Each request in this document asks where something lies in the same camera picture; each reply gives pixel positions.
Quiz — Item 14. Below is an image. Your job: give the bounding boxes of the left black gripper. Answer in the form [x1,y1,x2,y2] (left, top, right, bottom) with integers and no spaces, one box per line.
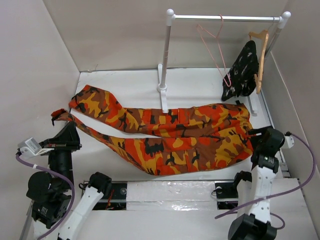
[39,119,84,187]

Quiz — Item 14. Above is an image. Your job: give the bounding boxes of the orange camouflage trousers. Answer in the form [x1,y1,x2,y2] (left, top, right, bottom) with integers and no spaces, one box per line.
[51,85,253,176]

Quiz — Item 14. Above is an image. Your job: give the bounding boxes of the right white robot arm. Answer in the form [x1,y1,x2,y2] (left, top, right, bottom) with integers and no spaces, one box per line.
[227,127,285,240]

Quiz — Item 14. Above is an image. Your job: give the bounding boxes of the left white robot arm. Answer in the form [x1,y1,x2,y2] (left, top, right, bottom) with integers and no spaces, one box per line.
[26,122,112,240]

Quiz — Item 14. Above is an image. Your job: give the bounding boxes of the wooden clothes hanger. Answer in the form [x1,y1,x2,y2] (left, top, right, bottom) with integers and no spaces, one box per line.
[248,30,269,94]

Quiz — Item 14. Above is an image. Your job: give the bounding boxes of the black white patterned garment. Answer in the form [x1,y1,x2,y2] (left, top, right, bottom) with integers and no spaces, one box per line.
[221,40,259,102]

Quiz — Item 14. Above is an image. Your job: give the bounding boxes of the white metal clothes rack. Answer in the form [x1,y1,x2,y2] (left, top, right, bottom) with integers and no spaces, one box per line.
[157,9,292,115]

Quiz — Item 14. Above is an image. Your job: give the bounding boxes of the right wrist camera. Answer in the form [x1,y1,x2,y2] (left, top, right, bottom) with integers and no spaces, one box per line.
[282,131,295,149]

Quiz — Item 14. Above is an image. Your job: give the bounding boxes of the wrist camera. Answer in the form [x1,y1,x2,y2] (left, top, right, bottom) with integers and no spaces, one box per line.
[282,131,295,149]
[17,137,54,160]

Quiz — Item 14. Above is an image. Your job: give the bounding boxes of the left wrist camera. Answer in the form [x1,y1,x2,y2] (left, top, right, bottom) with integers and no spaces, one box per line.
[17,137,54,160]

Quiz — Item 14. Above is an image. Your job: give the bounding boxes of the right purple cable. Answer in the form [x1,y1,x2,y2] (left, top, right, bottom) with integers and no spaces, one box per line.
[214,133,316,230]

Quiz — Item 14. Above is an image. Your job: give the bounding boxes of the pink wire hanger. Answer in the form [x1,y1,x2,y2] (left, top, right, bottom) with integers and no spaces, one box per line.
[196,14,233,88]

